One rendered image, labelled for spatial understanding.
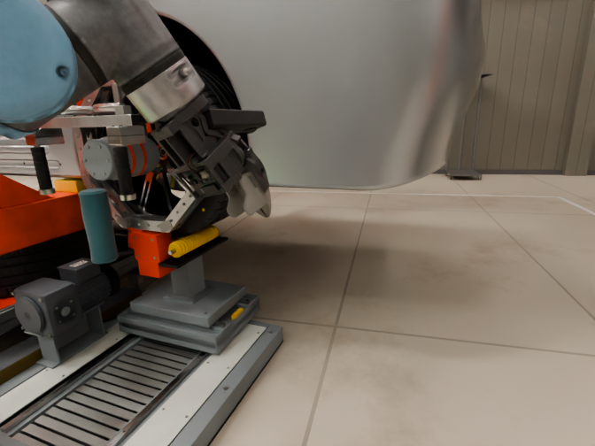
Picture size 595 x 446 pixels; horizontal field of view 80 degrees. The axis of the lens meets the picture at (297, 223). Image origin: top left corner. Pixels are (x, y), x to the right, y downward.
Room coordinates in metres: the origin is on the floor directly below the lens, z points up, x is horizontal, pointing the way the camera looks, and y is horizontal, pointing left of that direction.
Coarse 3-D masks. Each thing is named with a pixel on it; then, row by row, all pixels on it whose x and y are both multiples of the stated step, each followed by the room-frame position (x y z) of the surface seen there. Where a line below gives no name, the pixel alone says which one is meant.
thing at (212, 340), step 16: (240, 304) 1.43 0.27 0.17; (256, 304) 1.48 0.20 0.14; (128, 320) 1.34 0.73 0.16; (144, 320) 1.35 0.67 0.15; (160, 320) 1.34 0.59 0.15; (224, 320) 1.33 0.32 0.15; (240, 320) 1.35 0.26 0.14; (144, 336) 1.31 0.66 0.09; (160, 336) 1.28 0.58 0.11; (176, 336) 1.25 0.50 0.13; (192, 336) 1.22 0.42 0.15; (208, 336) 1.19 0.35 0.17; (224, 336) 1.23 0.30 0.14; (208, 352) 1.19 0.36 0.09
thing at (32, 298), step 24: (72, 264) 1.32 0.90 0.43; (96, 264) 1.33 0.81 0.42; (24, 288) 1.15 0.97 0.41; (48, 288) 1.14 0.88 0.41; (72, 288) 1.19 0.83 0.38; (96, 288) 1.30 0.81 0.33; (24, 312) 1.12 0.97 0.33; (48, 312) 1.10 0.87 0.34; (72, 312) 1.17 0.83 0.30; (96, 312) 1.35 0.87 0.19; (120, 312) 1.52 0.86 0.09; (48, 336) 1.10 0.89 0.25; (72, 336) 1.31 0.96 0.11; (96, 336) 1.33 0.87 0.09; (48, 360) 1.18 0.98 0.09
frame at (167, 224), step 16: (112, 80) 1.27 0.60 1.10; (96, 96) 1.30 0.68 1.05; (80, 128) 1.34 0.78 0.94; (80, 144) 1.35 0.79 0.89; (80, 160) 1.35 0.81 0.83; (112, 192) 1.36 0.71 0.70; (112, 208) 1.30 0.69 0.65; (128, 208) 1.35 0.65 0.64; (176, 208) 1.19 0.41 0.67; (192, 208) 1.22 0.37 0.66; (128, 224) 1.28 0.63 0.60; (144, 224) 1.25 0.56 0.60; (160, 224) 1.22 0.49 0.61; (176, 224) 1.21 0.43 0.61
